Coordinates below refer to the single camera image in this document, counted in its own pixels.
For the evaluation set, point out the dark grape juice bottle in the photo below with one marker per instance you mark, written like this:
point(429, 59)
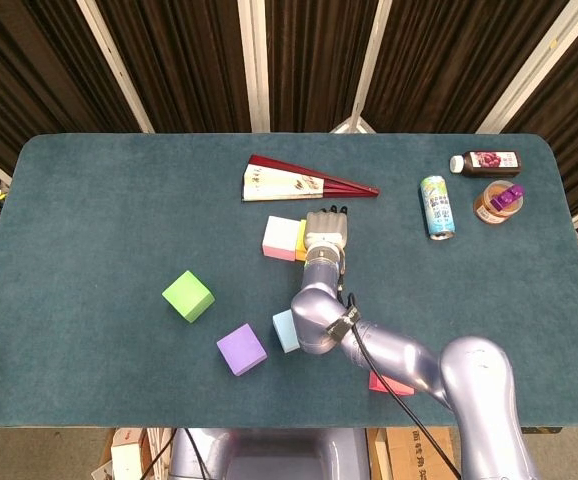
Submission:
point(489, 164)

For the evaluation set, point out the white frame post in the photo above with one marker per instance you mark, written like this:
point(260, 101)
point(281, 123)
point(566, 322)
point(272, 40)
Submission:
point(370, 60)
point(532, 65)
point(113, 60)
point(253, 65)

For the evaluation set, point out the pink foam cube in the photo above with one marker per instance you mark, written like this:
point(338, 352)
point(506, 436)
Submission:
point(280, 237)

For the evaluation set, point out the grey robot torso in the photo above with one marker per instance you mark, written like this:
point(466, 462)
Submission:
point(294, 455)

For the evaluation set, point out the purple foam cube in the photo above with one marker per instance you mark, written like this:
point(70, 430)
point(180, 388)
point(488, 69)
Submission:
point(241, 350)

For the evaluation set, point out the yellow foam cube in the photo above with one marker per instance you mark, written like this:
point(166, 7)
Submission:
point(301, 250)

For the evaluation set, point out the green foam cube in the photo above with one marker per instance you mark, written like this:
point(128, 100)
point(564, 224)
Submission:
point(189, 297)

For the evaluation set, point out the light blue drink can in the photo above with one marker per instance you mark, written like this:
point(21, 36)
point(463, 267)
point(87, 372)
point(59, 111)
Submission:
point(437, 210)

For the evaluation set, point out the light wooden board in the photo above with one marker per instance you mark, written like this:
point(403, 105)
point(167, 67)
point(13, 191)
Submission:
point(380, 455)

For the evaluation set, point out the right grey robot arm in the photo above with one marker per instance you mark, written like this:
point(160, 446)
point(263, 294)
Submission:
point(394, 350)

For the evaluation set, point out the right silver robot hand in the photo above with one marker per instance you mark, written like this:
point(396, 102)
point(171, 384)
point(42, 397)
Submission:
point(325, 227)

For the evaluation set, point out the white cardboard box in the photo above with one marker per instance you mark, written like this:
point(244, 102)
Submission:
point(126, 457)

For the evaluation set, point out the brown cardboard box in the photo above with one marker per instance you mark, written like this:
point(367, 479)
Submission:
point(419, 455)

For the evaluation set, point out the teal felt table cover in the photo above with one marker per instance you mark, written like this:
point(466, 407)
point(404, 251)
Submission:
point(94, 200)

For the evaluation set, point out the orange labelled jar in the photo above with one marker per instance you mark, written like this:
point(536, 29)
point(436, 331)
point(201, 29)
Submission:
point(486, 207)

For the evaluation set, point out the light blue foam cube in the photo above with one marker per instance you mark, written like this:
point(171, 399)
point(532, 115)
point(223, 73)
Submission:
point(283, 332)

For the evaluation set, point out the red paper folding fan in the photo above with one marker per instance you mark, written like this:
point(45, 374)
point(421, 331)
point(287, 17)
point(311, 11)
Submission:
point(279, 185)

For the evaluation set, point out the red foam cube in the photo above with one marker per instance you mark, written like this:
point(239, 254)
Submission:
point(384, 385)

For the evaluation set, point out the purple plastic toy block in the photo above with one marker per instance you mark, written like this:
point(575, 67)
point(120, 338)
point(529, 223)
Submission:
point(506, 197)

